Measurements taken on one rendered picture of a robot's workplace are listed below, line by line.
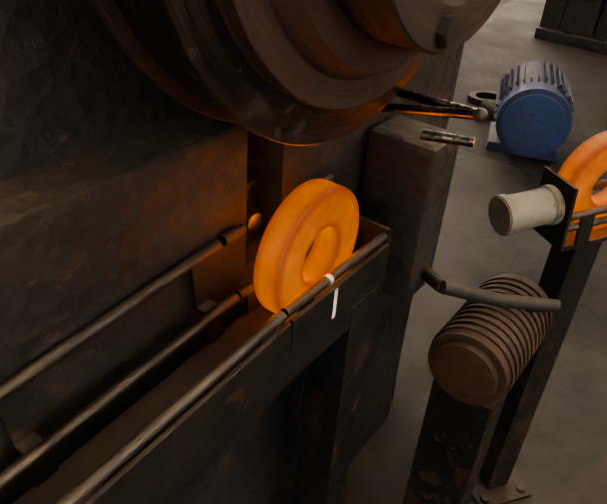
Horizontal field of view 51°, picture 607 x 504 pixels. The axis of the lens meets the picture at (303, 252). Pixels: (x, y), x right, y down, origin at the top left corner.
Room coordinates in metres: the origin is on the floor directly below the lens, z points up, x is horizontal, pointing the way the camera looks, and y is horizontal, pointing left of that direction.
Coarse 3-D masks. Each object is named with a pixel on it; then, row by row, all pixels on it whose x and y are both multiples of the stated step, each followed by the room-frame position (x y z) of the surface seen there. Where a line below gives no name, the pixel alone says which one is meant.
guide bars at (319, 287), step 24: (384, 240) 0.64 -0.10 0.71; (312, 288) 0.52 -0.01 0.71; (288, 312) 0.49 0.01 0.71; (264, 336) 0.45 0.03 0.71; (240, 360) 0.42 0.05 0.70; (216, 384) 0.41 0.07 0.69; (168, 408) 0.36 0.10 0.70; (144, 432) 0.34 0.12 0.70; (120, 456) 0.31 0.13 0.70; (96, 480) 0.29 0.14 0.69
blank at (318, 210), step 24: (312, 192) 0.55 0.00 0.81; (336, 192) 0.57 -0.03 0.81; (288, 216) 0.53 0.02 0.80; (312, 216) 0.54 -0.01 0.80; (336, 216) 0.57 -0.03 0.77; (264, 240) 0.52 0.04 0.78; (288, 240) 0.51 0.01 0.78; (312, 240) 0.54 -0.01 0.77; (336, 240) 0.58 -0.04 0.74; (264, 264) 0.51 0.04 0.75; (288, 264) 0.51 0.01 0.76; (312, 264) 0.58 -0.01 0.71; (336, 264) 0.58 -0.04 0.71; (264, 288) 0.50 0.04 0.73; (288, 288) 0.51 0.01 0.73
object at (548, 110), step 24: (528, 72) 2.66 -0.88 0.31; (552, 72) 2.62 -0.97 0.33; (504, 96) 2.56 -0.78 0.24; (528, 96) 2.39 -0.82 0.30; (552, 96) 2.39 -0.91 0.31; (504, 120) 2.41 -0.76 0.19; (528, 120) 2.39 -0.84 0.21; (552, 120) 2.36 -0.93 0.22; (504, 144) 2.42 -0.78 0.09; (528, 144) 2.38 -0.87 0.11; (552, 144) 2.36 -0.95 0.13
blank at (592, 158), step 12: (588, 144) 0.84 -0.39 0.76; (600, 144) 0.84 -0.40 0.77; (576, 156) 0.84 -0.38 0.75; (588, 156) 0.82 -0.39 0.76; (600, 156) 0.83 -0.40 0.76; (564, 168) 0.84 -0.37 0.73; (576, 168) 0.82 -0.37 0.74; (588, 168) 0.82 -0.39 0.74; (600, 168) 0.83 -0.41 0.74; (576, 180) 0.82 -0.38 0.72; (588, 180) 0.82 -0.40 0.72; (588, 192) 0.83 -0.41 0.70; (600, 192) 0.87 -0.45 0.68; (576, 204) 0.82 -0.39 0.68; (588, 204) 0.83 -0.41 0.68; (600, 204) 0.84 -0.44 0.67; (600, 216) 0.84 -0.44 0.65
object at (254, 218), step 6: (252, 204) 0.62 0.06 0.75; (246, 210) 0.61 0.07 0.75; (252, 210) 0.61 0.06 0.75; (258, 210) 0.62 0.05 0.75; (246, 216) 0.60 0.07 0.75; (252, 216) 0.60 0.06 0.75; (258, 216) 0.61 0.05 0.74; (246, 222) 0.60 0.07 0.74; (252, 222) 0.60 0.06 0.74; (258, 222) 0.61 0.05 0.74; (246, 228) 0.60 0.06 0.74; (252, 228) 0.60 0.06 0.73
